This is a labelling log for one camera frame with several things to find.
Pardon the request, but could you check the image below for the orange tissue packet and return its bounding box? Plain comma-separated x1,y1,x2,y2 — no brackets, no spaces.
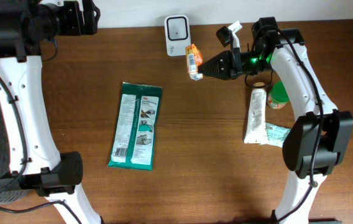
185,44,203,81

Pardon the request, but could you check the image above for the green lid jar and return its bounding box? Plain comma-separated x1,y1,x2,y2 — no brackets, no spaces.
267,82,289,109

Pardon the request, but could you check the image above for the white tube gold cap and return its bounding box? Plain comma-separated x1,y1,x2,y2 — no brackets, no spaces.
244,82,268,144

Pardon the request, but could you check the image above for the light green wipes packet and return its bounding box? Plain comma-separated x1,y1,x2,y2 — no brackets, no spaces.
264,123,291,147

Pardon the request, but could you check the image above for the green 3M gloves package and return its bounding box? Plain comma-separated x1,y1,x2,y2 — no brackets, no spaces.
108,82,162,171

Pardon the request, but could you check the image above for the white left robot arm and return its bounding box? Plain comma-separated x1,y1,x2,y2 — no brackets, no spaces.
0,0,103,223

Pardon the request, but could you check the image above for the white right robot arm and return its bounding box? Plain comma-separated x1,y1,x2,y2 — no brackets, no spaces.
198,17,353,223

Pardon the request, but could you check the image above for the white barcode scanner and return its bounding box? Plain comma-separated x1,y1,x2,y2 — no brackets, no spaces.
164,15,191,57

